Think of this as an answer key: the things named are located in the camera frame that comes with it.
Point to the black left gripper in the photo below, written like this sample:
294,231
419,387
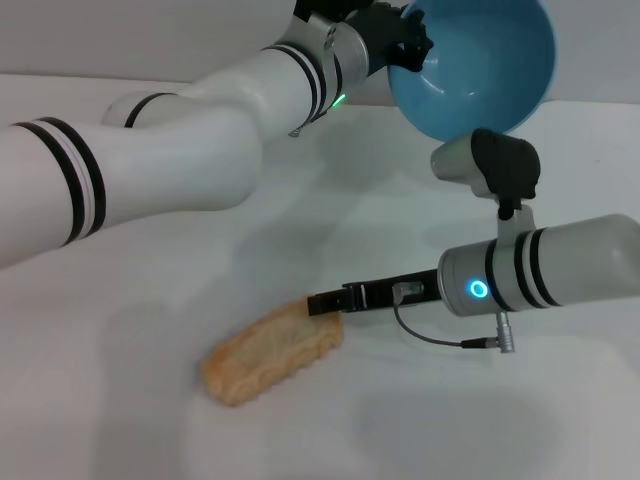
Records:
380,35

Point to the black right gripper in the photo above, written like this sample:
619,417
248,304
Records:
380,295

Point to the orange ridged bread roll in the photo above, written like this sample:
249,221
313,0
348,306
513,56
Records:
275,350

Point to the blue bowl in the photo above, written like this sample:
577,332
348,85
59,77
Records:
480,75

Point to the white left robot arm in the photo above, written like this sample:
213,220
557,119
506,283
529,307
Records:
175,150

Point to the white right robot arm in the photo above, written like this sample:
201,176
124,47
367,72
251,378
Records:
550,265

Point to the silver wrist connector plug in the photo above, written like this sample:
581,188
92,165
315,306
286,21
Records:
506,332
296,132

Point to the silver camera mount bracket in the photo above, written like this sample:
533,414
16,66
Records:
515,220
322,35

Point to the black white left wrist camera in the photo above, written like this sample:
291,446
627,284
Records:
325,6

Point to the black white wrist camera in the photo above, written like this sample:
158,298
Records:
325,6
500,162

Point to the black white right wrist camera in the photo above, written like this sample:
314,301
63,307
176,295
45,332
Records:
500,162

